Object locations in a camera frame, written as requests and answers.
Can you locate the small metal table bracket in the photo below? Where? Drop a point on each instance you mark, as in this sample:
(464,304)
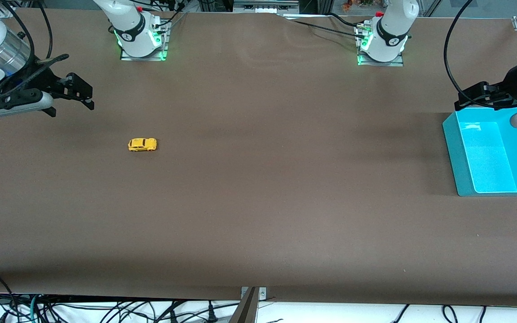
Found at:
(263,294)

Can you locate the yellow beetle toy car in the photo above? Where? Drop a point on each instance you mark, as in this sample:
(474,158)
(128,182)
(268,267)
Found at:
(142,144)

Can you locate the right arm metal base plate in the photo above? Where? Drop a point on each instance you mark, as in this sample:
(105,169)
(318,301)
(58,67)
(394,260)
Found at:
(126,57)

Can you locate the grey metal frame box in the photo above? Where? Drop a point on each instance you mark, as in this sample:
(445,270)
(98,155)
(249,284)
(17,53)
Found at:
(265,6)

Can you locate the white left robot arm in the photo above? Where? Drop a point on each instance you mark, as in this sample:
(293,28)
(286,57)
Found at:
(391,31)

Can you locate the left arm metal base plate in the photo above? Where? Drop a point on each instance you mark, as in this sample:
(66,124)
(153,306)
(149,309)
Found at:
(397,63)

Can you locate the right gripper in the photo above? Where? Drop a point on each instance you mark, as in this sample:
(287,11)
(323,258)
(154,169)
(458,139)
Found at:
(45,77)

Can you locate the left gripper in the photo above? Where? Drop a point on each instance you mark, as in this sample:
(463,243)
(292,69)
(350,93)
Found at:
(508,86)

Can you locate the teal plastic bin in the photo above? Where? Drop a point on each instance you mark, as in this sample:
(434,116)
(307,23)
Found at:
(487,157)

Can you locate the small orange figure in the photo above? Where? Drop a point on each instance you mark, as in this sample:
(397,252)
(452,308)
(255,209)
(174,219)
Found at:
(347,5)

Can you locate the brown table cover sheet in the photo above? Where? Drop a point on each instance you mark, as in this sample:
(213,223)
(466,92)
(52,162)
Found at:
(258,202)

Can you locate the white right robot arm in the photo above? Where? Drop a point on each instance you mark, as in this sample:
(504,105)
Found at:
(135,31)

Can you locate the dark metal beam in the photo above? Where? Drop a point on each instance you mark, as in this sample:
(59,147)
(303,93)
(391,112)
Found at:
(245,309)

